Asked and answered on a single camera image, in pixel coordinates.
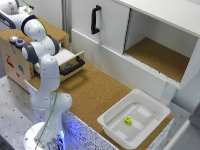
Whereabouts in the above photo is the wooden drawer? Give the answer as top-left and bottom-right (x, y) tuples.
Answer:
(54, 47), (86, 83)

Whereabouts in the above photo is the yellow block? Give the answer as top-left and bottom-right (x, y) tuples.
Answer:
(123, 116), (133, 126)

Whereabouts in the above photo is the white sliding door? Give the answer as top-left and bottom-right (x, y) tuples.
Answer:
(72, 0), (131, 56)

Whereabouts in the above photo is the white plastic box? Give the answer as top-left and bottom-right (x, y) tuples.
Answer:
(96, 88), (172, 150)

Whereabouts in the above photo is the white cabinet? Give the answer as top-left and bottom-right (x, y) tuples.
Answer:
(70, 0), (200, 108)

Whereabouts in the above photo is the blue button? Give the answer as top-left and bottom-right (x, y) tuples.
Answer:
(15, 38), (26, 48)

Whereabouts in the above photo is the wooden drawer box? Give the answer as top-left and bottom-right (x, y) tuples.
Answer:
(0, 17), (71, 92)

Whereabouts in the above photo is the red button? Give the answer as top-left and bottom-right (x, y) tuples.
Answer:
(8, 35), (19, 45)

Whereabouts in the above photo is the black drawer handle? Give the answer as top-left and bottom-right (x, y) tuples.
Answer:
(58, 55), (86, 77)

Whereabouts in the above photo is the black door handle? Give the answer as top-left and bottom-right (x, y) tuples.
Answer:
(90, 4), (102, 36)

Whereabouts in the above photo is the green cable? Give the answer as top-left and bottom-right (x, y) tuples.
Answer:
(21, 0), (60, 150)

